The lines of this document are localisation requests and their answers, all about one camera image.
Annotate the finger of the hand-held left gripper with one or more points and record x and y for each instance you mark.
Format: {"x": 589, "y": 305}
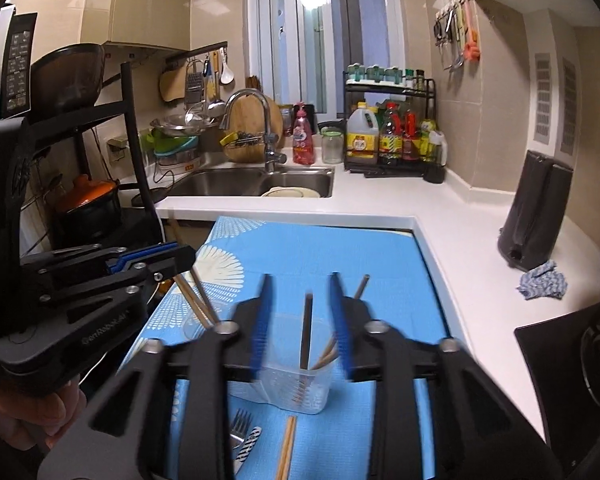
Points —
{"x": 175, "y": 260}
{"x": 140, "y": 255}

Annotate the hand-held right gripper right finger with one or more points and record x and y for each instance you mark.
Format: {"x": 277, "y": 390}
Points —
{"x": 342, "y": 330}

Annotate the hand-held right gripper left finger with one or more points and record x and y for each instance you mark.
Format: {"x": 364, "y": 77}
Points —
{"x": 262, "y": 330}

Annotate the clear plastic utensil container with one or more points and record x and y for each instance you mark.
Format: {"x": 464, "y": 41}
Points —
{"x": 280, "y": 360}

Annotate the person's left hand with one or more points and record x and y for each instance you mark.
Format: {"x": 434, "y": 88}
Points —
{"x": 30, "y": 417}

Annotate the black pot orange lid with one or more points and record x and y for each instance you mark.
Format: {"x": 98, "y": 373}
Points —
{"x": 87, "y": 210}

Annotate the steel sink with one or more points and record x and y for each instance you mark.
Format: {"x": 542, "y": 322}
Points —
{"x": 215, "y": 182}

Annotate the blue shell-print cloth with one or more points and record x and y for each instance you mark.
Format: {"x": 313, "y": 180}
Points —
{"x": 305, "y": 250}

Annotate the metal fork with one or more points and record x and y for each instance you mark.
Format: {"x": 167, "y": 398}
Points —
{"x": 240, "y": 427}

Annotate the black kitchen shelf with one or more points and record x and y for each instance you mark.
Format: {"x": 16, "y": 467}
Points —
{"x": 136, "y": 150}

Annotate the green basin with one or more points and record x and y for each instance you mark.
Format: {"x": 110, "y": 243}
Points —
{"x": 172, "y": 145}

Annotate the white plate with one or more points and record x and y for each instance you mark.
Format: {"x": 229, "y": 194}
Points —
{"x": 287, "y": 192}

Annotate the steel bowl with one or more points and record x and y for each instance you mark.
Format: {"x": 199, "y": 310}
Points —
{"x": 180, "y": 125}

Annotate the microwave oven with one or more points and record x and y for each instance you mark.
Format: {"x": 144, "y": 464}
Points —
{"x": 17, "y": 70}

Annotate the dark mixing bowl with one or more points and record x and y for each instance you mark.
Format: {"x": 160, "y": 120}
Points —
{"x": 70, "y": 75}

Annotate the round wooden cutting board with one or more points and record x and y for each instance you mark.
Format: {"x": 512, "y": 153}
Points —
{"x": 252, "y": 130}

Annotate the pale hanging cutting board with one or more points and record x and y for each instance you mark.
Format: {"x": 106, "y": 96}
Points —
{"x": 172, "y": 85}

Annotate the metal grater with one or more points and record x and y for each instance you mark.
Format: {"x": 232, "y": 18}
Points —
{"x": 194, "y": 85}

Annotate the pink dish soap bottle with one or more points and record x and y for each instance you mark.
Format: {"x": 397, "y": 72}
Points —
{"x": 304, "y": 140}

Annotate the steel sink faucet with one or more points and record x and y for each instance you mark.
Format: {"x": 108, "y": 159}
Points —
{"x": 245, "y": 94}

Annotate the glass jar green lid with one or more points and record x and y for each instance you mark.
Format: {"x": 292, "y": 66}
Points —
{"x": 332, "y": 147}

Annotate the yellow cooking oil bottle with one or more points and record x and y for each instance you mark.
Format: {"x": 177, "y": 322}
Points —
{"x": 362, "y": 145}

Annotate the white hanging ladle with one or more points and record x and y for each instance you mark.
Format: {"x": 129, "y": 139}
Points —
{"x": 226, "y": 75}

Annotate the dark soy sauce bottle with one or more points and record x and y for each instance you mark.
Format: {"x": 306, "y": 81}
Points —
{"x": 391, "y": 140}

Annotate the black gas hob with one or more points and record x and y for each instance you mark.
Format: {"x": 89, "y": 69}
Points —
{"x": 545, "y": 340}

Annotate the red sauce bottle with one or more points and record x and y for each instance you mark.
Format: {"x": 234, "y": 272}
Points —
{"x": 411, "y": 137}

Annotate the blue white rag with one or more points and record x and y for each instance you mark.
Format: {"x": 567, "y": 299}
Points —
{"x": 542, "y": 282}

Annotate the yellow-green oil bottle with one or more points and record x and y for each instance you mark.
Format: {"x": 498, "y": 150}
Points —
{"x": 428, "y": 140}

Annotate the black electric kettle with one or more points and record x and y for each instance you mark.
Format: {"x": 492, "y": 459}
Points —
{"x": 535, "y": 210}

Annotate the black condiment rack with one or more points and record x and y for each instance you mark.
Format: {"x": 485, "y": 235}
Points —
{"x": 390, "y": 89}

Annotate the row of spice jars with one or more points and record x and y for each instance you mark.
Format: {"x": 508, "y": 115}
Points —
{"x": 380, "y": 74}

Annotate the window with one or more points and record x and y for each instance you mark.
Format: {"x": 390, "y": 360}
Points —
{"x": 320, "y": 35}

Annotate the orange hanging utensil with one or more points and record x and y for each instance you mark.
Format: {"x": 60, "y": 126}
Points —
{"x": 472, "y": 45}

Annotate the hanging kitchen scissors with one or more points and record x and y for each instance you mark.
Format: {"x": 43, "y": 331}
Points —
{"x": 450, "y": 35}

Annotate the black hook rail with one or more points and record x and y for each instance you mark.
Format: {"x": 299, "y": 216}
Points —
{"x": 195, "y": 54}

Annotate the narrow wall vent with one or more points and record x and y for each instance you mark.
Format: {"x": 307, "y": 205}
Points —
{"x": 542, "y": 95}

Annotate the wide wall vent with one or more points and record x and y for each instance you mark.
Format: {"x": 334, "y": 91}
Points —
{"x": 569, "y": 105}

